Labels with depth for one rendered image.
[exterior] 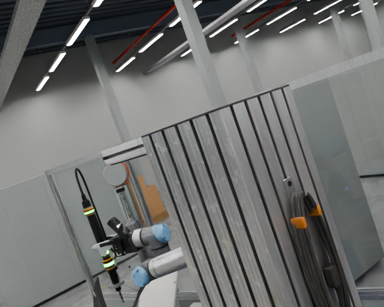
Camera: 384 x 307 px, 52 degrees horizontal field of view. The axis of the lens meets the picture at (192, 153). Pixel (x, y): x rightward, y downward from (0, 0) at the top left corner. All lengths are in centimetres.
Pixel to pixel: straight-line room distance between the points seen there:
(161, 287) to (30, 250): 521
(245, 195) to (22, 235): 662
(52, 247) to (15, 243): 60
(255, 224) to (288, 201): 11
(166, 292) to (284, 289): 145
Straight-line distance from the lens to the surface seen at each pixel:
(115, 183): 246
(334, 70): 183
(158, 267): 149
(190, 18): 794
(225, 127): 71
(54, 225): 732
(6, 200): 719
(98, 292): 218
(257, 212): 74
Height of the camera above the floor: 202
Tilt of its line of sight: 4 degrees down
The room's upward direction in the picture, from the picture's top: 19 degrees counter-clockwise
